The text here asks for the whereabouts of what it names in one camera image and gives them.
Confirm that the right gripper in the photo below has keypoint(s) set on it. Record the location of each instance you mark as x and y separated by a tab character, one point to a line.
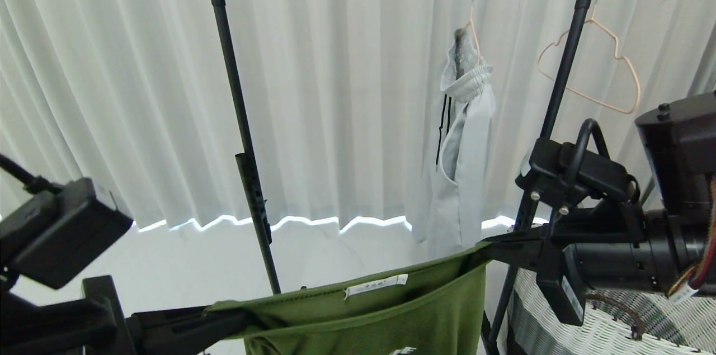
626	265

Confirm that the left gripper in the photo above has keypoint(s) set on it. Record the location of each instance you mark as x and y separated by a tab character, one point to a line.
56	327

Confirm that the pale grey shorts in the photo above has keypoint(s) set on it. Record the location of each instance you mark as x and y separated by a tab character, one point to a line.
464	176

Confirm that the green garment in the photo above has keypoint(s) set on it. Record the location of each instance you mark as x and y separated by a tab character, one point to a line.
391	321

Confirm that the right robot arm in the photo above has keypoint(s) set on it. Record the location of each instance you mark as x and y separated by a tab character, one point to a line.
682	159

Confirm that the white laundry basket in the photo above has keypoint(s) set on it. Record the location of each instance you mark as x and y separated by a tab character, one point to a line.
604	338

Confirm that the white curtain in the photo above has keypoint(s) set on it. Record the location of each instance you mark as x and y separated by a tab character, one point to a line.
140	92

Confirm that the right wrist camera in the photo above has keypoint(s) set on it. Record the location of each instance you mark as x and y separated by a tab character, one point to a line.
593	176

